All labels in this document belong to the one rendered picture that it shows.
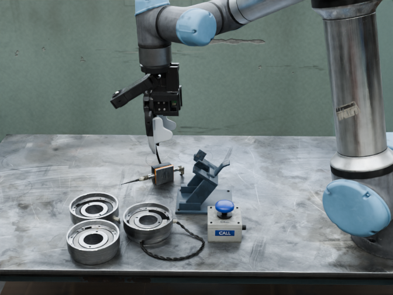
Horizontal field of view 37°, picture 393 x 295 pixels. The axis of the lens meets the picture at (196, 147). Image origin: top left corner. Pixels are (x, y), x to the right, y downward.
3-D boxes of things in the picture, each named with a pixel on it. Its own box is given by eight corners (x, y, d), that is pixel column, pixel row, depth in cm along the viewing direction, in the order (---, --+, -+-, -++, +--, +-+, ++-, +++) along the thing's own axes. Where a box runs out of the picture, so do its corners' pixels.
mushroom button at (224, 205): (214, 228, 120) (215, 208, 118) (214, 218, 124) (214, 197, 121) (234, 228, 120) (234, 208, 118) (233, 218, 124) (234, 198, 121)
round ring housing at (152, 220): (125, 249, 118) (124, 232, 116) (122, 219, 127) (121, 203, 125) (176, 243, 120) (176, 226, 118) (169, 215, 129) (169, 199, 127)
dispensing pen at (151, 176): (118, 174, 137) (181, 157, 144) (119, 189, 139) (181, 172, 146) (121, 178, 135) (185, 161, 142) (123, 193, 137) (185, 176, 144)
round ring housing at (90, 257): (127, 259, 115) (126, 242, 113) (74, 273, 111) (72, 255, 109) (112, 230, 123) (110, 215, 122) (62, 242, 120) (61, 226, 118)
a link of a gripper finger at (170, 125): (176, 146, 142) (173, 113, 137) (152, 146, 143) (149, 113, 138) (178, 139, 145) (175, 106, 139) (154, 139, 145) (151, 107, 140)
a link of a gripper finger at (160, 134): (172, 156, 135) (171, 117, 133) (147, 156, 136) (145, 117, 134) (174, 153, 138) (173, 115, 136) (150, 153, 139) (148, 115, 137)
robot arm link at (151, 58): (134, 50, 127) (141, 41, 135) (136, 69, 129) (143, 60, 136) (168, 49, 126) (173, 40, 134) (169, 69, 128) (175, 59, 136)
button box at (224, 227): (207, 243, 120) (207, 223, 118) (207, 223, 126) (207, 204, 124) (246, 243, 120) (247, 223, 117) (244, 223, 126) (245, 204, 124)
